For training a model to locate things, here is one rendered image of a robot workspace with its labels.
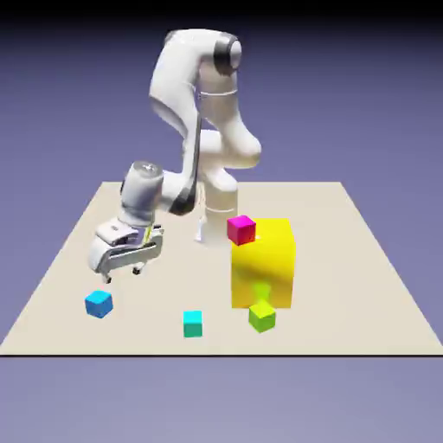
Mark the small magenta cube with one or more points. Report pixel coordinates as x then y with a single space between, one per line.
241 230

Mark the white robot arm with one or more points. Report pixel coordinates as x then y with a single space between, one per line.
173 86

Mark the large yellow box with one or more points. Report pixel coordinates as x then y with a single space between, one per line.
266 266

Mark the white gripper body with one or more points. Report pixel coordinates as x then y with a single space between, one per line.
117 258

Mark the small lime green cube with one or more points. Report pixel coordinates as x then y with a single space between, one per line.
262 317

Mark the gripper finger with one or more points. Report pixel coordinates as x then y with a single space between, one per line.
137 269
107 278

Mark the small blue cube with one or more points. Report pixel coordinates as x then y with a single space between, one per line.
99 304

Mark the small teal cube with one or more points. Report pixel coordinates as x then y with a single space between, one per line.
192 324

